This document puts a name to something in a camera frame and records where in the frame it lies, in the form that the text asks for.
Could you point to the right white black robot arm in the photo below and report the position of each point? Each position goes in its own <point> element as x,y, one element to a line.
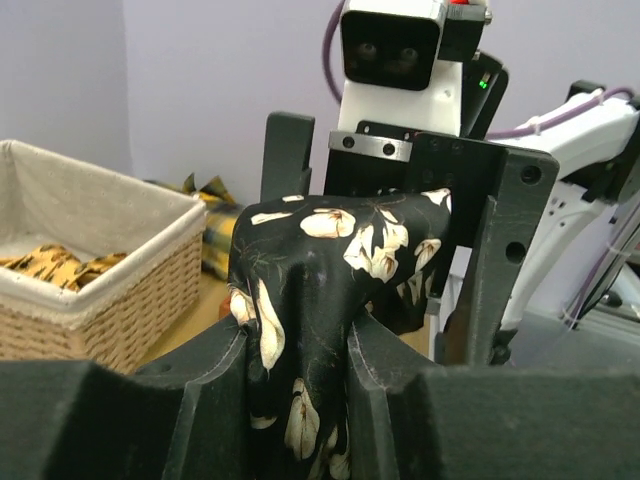
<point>588,127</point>

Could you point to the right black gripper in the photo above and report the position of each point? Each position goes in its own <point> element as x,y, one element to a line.
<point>499,194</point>

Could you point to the black floral tie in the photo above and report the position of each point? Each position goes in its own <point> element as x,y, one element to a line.
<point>301,270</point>

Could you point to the orange patterned tie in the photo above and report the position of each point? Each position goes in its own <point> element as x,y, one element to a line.
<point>57,265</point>

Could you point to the wicker basket with liner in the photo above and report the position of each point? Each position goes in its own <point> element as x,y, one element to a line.
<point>47,198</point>

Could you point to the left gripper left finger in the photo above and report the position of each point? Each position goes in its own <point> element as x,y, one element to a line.
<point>181,416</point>

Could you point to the orange compartment tray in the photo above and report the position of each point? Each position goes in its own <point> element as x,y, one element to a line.
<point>224,308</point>

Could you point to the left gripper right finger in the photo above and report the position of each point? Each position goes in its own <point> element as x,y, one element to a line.
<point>412,419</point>

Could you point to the yellow plaid shirt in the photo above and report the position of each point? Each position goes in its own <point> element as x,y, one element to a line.
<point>222,212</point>

